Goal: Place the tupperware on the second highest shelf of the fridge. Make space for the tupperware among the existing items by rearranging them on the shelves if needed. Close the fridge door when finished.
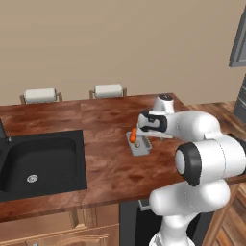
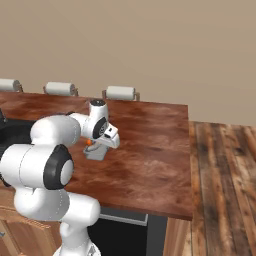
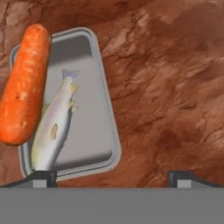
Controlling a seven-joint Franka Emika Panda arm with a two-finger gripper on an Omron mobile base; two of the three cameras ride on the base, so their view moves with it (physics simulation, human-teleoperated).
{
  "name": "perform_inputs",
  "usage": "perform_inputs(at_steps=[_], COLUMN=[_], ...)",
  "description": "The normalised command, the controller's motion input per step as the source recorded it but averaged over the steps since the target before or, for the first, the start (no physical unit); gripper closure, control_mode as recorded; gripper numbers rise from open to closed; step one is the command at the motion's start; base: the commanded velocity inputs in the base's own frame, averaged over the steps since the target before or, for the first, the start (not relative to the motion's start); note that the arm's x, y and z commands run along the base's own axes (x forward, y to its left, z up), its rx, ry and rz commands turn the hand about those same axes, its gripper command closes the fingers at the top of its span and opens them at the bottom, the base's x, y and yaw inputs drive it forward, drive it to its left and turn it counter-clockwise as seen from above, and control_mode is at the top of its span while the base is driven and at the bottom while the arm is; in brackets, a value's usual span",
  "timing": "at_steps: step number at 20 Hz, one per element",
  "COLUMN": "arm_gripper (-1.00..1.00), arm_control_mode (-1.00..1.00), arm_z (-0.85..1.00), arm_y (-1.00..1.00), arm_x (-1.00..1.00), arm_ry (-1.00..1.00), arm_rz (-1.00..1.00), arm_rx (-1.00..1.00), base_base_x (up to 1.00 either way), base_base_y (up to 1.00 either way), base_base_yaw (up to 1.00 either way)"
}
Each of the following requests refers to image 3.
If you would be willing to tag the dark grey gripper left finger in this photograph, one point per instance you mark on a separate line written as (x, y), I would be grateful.
(43, 176)

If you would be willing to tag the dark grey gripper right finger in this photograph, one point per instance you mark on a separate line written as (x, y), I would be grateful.
(180, 176)

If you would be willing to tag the grey rectangular tupperware container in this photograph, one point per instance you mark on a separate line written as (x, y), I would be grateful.
(90, 116)

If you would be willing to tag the silver fish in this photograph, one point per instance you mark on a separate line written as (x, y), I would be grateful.
(54, 128)

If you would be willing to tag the orange carrot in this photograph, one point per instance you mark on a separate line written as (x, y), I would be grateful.
(24, 87)

